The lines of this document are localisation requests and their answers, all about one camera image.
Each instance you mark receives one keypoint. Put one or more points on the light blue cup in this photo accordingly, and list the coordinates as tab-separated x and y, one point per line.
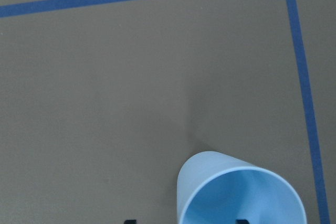
216	188

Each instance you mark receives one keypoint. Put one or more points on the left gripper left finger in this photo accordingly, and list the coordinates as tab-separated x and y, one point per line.
130	221

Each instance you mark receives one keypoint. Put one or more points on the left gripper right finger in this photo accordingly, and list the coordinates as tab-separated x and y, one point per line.
242	221

